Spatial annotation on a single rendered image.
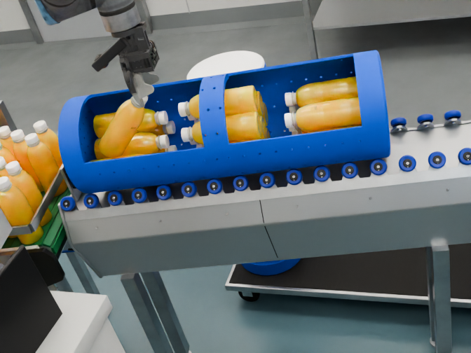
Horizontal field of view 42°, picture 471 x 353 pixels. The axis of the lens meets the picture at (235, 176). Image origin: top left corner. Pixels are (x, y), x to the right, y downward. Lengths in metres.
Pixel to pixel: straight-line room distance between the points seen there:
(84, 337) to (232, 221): 0.66
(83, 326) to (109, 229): 0.64
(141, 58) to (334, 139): 0.52
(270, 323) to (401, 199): 1.08
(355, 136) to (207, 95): 0.39
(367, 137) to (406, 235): 0.40
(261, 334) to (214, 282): 0.39
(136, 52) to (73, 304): 0.63
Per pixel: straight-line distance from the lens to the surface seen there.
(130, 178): 1.72
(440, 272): 1.97
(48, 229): 1.93
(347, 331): 2.53
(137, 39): 1.56
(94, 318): 1.28
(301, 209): 1.72
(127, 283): 2.07
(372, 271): 2.52
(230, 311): 2.70
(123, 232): 1.86
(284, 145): 1.58
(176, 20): 5.54
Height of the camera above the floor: 1.95
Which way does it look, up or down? 35 degrees down
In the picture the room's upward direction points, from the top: 15 degrees counter-clockwise
